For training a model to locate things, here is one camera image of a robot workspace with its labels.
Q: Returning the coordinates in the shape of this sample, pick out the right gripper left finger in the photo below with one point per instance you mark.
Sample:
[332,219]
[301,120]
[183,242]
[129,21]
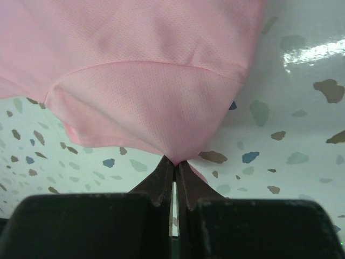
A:
[136,224]

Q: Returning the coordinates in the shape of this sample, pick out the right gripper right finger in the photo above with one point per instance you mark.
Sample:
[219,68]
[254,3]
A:
[213,226]

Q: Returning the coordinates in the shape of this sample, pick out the pink t-shirt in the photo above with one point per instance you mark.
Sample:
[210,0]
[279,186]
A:
[159,76]

